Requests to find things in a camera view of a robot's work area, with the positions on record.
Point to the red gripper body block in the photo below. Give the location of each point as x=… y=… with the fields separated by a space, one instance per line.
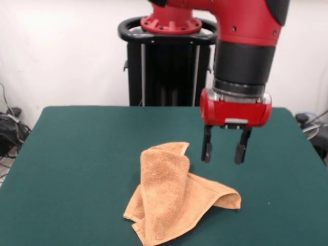
x=235 y=112

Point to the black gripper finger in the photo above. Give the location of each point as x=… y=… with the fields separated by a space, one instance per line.
x=240 y=153
x=207 y=151

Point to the tan terry towel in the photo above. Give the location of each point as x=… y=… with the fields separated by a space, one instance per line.
x=164 y=184

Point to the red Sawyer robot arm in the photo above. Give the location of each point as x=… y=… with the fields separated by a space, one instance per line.
x=243 y=59

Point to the black power adapter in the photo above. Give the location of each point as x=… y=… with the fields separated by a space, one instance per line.
x=302 y=118
x=15 y=111

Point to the grey stand base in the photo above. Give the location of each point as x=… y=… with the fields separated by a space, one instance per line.
x=311 y=130

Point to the dark green table cloth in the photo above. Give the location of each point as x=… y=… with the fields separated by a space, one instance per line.
x=77 y=153

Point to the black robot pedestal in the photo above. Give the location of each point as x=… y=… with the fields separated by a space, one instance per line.
x=133 y=77

